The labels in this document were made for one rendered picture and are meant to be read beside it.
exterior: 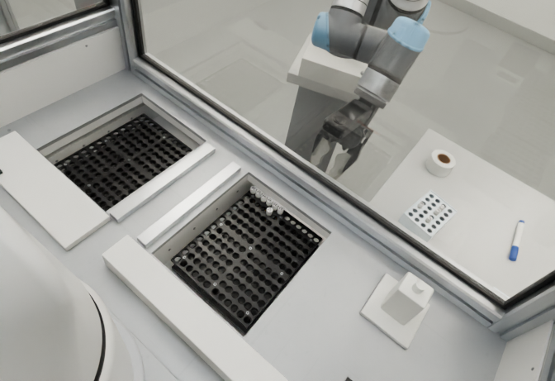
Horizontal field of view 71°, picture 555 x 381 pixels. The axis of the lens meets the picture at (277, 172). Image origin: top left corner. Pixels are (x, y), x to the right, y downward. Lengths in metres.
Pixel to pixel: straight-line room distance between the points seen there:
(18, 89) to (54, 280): 0.62
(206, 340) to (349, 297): 0.24
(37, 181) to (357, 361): 0.60
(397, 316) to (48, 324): 0.50
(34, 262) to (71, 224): 0.42
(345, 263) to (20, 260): 0.52
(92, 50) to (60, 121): 0.16
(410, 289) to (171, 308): 0.34
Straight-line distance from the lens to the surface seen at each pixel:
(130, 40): 0.93
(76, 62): 0.92
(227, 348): 0.58
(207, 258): 0.72
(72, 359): 0.36
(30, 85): 0.90
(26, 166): 0.82
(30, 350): 0.33
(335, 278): 0.68
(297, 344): 0.63
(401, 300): 0.63
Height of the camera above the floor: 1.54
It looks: 50 degrees down
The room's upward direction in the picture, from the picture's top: 14 degrees clockwise
